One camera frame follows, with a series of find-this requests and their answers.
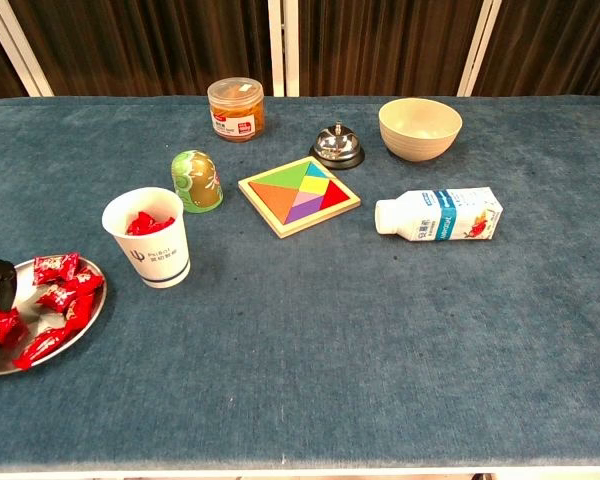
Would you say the white milk bottle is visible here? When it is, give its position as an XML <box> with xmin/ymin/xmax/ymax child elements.
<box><xmin>374</xmin><ymin>186</ymin><xmax>505</xmax><ymax>243</ymax></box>

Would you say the white plate of candies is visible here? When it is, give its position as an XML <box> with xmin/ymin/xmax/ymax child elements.
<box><xmin>0</xmin><ymin>255</ymin><xmax>108</xmax><ymax>377</ymax></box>

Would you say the white metal frame post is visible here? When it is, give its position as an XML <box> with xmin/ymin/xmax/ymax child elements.
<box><xmin>284</xmin><ymin>0</ymin><xmax>301</xmax><ymax>98</ymax></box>
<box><xmin>0</xmin><ymin>0</ymin><xmax>55</xmax><ymax>98</ymax></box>
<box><xmin>268</xmin><ymin>0</ymin><xmax>286</xmax><ymax>98</ymax></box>
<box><xmin>457</xmin><ymin>0</ymin><xmax>503</xmax><ymax>98</ymax></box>

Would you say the white paper cup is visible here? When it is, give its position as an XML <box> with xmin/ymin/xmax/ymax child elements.
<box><xmin>101</xmin><ymin>186</ymin><xmax>192</xmax><ymax>290</ymax></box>

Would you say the green tangram triangle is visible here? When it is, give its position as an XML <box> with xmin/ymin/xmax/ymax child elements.
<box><xmin>249</xmin><ymin>161</ymin><xmax>311</xmax><ymax>192</ymax></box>

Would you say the beige bowl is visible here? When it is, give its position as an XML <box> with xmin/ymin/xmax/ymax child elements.
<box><xmin>378</xmin><ymin>97</ymin><xmax>464</xmax><ymax>163</ymax></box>

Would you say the large orange tangram triangle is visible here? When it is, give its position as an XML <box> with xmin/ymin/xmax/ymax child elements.
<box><xmin>248</xmin><ymin>182</ymin><xmax>302</xmax><ymax>225</ymax></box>

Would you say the wooden tangram tray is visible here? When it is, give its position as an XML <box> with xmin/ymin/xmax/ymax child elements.
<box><xmin>237</xmin><ymin>155</ymin><xmax>362</xmax><ymax>240</ymax></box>

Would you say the blue felt tablecloth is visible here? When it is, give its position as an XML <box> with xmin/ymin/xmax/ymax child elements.
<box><xmin>0</xmin><ymin>95</ymin><xmax>600</xmax><ymax>474</ymax></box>

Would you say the yellow tangram square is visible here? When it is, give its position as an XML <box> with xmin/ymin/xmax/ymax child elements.
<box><xmin>298</xmin><ymin>174</ymin><xmax>335</xmax><ymax>199</ymax></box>

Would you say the green gold nesting doll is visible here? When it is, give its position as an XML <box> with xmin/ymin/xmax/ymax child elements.
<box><xmin>170</xmin><ymin>149</ymin><xmax>225</xmax><ymax>215</ymax></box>

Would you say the red tangram triangle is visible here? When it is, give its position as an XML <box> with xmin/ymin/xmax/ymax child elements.
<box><xmin>321</xmin><ymin>179</ymin><xmax>351</xmax><ymax>214</ymax></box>

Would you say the clear plastic snack jar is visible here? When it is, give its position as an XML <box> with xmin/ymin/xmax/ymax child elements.
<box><xmin>206</xmin><ymin>77</ymin><xmax>266</xmax><ymax>144</ymax></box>

